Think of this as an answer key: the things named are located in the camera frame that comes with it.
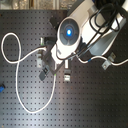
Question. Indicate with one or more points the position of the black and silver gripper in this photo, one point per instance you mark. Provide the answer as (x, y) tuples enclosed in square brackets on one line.
[(52, 63)]

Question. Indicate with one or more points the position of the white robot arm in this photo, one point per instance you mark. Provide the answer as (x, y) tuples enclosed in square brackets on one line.
[(90, 26)]

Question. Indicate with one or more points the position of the metal cable clip left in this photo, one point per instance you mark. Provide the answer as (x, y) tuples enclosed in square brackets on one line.
[(39, 60)]

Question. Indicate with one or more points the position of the metal cable clip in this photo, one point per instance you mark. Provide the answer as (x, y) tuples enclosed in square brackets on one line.
[(39, 60), (42, 41), (109, 60)]

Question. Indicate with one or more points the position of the metal cable clip upper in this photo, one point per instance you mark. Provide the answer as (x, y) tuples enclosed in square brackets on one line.
[(42, 41)]

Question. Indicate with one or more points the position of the metal cable clip right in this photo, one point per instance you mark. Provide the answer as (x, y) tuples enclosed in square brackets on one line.
[(109, 60)]

